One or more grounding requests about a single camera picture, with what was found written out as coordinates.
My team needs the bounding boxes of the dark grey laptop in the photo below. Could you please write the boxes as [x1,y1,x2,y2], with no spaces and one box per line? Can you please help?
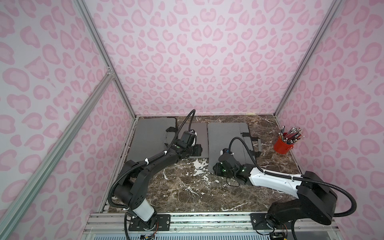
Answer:
[189,123,209,159]

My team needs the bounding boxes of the grey laptop bag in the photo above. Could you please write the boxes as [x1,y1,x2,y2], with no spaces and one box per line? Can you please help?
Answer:
[126,117,178,162]
[206,121,262,174]

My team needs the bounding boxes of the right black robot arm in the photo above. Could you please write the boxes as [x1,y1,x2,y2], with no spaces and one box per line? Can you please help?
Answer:
[213,153,337,229]

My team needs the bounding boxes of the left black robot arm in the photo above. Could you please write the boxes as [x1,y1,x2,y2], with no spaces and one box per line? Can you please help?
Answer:
[107,130,202,229]

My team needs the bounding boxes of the red pen cup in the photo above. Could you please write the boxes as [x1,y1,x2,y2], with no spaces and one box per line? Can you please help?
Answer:
[274,137,294,155]

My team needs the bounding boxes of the pens bundle in cup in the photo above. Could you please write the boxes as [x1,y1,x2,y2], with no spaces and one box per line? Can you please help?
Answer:
[279,126,305,145]

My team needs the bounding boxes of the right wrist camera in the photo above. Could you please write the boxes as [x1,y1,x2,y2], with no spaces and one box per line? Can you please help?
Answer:
[221,148,234,155]

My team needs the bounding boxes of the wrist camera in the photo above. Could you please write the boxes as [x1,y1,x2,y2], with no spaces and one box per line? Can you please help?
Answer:
[221,148,234,155]
[188,130,197,136]

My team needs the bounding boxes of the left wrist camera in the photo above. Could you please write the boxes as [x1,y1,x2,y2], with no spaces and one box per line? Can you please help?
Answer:
[188,130,197,136]

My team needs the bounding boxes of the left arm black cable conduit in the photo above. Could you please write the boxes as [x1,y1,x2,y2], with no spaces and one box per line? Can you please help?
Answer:
[107,109,197,209]

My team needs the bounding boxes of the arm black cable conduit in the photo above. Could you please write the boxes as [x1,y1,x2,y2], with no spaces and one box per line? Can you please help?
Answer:
[107,109,197,209]
[228,136,358,218]

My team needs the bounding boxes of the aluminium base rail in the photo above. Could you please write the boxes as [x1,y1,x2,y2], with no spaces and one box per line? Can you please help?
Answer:
[80,209,343,240]

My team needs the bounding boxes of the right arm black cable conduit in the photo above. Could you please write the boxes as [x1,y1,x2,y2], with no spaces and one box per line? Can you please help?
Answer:
[228,136,358,218]

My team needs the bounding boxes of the aluminium frame brace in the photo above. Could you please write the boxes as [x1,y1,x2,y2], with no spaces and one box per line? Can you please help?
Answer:
[1,73,115,240]

